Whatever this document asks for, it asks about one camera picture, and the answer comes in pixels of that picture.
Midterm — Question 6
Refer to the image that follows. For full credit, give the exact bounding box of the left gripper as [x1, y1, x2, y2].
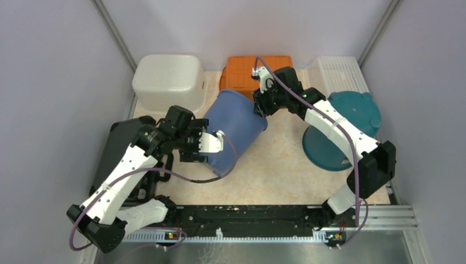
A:
[175, 119, 209, 162]

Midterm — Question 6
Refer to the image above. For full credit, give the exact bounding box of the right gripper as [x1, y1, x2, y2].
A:
[252, 82, 288, 119]

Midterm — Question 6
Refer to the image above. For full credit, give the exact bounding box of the blue bucket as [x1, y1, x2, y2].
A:
[204, 89, 268, 176]

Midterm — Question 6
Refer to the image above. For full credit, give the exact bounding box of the orange plastic tub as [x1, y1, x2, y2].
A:
[219, 56, 293, 101]

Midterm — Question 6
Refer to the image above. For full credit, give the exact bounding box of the white perforated basket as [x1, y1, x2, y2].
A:
[305, 56, 369, 96]

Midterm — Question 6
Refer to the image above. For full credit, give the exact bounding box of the translucent white plastic tub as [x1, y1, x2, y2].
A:
[132, 54, 207, 115]

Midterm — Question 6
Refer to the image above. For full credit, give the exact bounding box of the teal bucket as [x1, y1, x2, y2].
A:
[302, 91, 381, 171]

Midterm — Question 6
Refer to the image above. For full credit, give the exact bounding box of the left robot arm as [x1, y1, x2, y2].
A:
[66, 106, 224, 253]

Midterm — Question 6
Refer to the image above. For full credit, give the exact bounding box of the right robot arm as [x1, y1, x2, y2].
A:
[251, 67, 396, 227]

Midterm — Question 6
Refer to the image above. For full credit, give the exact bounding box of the black case on left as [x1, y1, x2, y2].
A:
[89, 115, 171, 207]

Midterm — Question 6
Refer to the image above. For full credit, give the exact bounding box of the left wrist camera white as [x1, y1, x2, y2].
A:
[198, 130, 225, 153]

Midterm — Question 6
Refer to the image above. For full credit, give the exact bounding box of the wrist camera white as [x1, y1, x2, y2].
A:
[198, 130, 225, 153]
[252, 66, 276, 94]

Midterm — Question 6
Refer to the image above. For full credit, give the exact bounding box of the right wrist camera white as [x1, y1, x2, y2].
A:
[252, 66, 276, 94]

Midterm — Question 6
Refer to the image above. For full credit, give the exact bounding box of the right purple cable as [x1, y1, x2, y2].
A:
[254, 56, 369, 249]

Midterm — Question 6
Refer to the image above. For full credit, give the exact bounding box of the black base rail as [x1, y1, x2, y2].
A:
[159, 205, 355, 238]

